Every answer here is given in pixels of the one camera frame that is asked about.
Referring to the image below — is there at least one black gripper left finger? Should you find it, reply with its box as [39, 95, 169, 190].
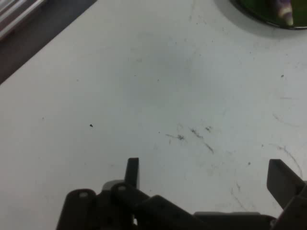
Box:
[56, 157, 200, 230]

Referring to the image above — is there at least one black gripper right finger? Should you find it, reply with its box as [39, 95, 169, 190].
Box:
[266, 159, 307, 230]

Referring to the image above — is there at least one dark green round plate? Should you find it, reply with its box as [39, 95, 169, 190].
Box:
[229, 0, 307, 31]

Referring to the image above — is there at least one aluminium frame rail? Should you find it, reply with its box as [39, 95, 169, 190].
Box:
[0, 0, 47, 40]

